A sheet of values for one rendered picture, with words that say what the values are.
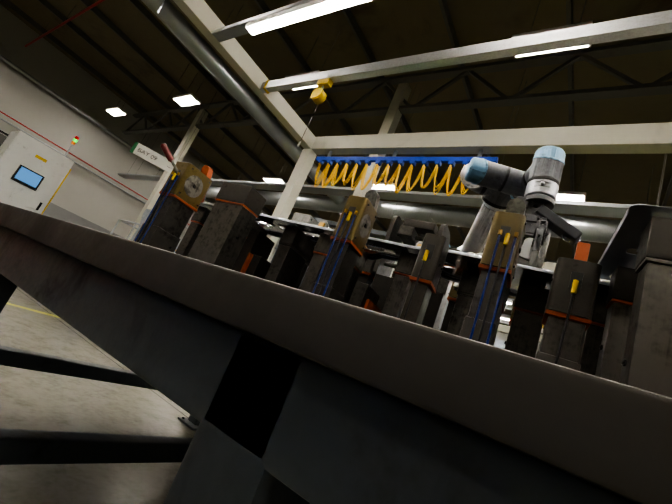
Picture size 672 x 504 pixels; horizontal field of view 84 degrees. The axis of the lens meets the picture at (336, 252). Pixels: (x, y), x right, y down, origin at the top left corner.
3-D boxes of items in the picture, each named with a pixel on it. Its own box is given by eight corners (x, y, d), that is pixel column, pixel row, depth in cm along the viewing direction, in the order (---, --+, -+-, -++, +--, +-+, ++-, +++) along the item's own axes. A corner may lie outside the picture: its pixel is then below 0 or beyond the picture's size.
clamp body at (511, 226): (438, 381, 63) (492, 202, 72) (447, 387, 73) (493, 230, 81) (478, 396, 59) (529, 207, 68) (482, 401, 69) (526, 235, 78)
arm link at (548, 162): (556, 165, 104) (573, 147, 96) (549, 198, 101) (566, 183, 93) (528, 157, 105) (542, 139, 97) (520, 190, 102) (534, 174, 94)
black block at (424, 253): (374, 357, 73) (421, 226, 80) (388, 364, 81) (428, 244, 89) (400, 367, 70) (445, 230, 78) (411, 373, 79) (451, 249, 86)
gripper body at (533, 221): (507, 245, 99) (517, 205, 102) (543, 251, 95) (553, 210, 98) (507, 232, 92) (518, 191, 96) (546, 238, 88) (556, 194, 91)
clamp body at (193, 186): (110, 255, 113) (168, 155, 122) (147, 271, 124) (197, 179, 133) (127, 261, 108) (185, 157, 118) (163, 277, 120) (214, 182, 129)
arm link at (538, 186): (557, 196, 99) (561, 178, 92) (553, 211, 98) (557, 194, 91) (526, 192, 102) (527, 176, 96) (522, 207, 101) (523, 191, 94)
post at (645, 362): (613, 439, 42) (652, 214, 49) (604, 438, 46) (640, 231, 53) (671, 460, 39) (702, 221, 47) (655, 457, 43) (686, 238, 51)
